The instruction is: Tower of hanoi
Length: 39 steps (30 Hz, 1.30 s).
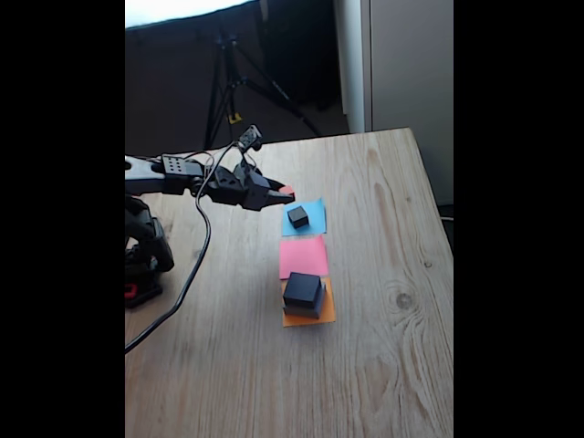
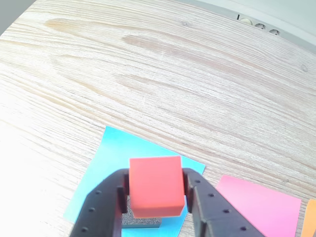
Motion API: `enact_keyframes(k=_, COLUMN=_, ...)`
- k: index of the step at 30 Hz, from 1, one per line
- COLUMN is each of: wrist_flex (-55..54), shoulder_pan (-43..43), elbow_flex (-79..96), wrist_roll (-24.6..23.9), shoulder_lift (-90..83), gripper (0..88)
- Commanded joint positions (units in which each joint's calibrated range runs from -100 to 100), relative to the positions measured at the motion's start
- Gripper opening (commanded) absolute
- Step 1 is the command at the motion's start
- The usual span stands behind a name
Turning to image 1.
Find small black cube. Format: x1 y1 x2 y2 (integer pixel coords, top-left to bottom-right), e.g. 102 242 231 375
287 205 310 230

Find orange paper sheet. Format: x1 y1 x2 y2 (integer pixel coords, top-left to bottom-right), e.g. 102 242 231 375
281 276 337 329

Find large black block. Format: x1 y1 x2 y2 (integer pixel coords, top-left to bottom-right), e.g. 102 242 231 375
282 281 328 320

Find pink paper sheet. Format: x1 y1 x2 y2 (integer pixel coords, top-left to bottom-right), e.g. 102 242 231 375
278 235 329 280

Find bright white panel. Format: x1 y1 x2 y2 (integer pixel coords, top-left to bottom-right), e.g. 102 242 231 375
125 0 256 28

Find black camera cable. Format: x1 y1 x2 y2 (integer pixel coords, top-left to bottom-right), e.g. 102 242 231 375
125 141 242 355

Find white cabinet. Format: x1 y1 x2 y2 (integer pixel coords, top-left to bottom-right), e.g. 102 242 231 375
332 0 454 206

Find blue paper sheet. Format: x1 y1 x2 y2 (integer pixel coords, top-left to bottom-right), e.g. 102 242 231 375
281 197 329 237

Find bare circuit board camera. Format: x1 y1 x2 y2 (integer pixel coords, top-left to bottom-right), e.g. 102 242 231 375
237 124 264 152

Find medium black block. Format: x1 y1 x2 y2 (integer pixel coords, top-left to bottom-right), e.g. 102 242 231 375
282 272 323 308

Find black tripod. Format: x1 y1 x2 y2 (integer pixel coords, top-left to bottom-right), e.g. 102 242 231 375
203 26 325 150

